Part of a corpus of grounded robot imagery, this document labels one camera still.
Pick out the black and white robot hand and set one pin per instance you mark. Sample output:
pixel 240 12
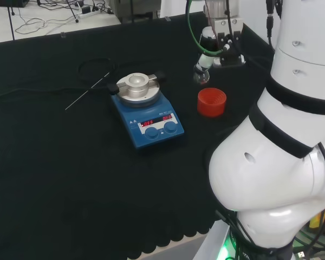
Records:
pixel 207 58

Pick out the clear glass round-bottom flask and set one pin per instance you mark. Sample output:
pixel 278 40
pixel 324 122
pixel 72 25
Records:
pixel 201 77

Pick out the heater with blue base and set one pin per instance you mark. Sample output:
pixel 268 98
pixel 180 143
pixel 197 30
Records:
pixel 151 119

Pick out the grey equipment box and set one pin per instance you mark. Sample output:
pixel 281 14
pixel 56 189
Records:
pixel 135 9

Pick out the white power strip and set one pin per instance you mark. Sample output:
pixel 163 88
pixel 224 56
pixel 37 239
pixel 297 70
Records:
pixel 98 12

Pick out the thin steel temperature probe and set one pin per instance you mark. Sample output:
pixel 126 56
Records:
pixel 84 93

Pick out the black bench cloth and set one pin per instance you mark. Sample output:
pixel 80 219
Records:
pixel 70 176

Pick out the black tripod leg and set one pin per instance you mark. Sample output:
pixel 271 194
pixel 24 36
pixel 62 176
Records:
pixel 11 21

